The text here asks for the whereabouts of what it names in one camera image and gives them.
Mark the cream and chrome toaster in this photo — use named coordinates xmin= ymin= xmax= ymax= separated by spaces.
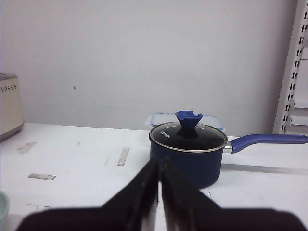
xmin=0 ymin=73 xmax=24 ymax=142

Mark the clear plastic food container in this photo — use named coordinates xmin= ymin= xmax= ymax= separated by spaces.
xmin=144 ymin=112 xmax=226 ymax=132

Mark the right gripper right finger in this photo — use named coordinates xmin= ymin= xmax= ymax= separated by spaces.
xmin=161 ymin=158 xmax=306 ymax=231

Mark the white slotted shelf upright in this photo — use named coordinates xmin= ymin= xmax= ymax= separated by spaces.
xmin=272 ymin=0 xmax=308 ymax=135

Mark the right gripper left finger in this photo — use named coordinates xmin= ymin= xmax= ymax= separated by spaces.
xmin=17 ymin=159 xmax=158 ymax=231

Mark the glass lid with blue knob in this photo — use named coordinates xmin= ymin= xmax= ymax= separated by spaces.
xmin=149 ymin=110 xmax=228 ymax=153

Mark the green bowl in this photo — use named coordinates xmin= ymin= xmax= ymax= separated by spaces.
xmin=0 ymin=191 xmax=10 ymax=219

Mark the dark blue saucepan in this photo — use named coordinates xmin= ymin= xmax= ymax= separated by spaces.
xmin=150 ymin=134 xmax=308 ymax=189

